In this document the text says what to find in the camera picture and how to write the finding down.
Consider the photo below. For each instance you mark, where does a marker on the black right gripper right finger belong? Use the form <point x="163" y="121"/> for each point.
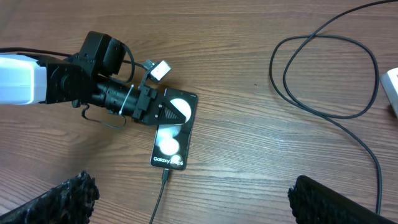
<point x="313" y="203"/>

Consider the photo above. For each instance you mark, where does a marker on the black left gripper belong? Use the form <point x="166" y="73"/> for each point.
<point x="151" y="109"/>

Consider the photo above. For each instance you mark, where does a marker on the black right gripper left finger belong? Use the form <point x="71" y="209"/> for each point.
<point x="71" y="202"/>

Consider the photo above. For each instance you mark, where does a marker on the black Samsung Galaxy phone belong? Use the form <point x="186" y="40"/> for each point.
<point x="172" y="142"/>

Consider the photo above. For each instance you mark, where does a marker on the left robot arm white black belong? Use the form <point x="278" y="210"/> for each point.
<point x="33" y="76"/>

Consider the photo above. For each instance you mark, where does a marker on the white power strip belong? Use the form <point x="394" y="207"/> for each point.
<point x="389" y="82"/>

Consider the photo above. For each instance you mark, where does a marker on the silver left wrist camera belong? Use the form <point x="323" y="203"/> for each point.
<point x="156" y="71"/>

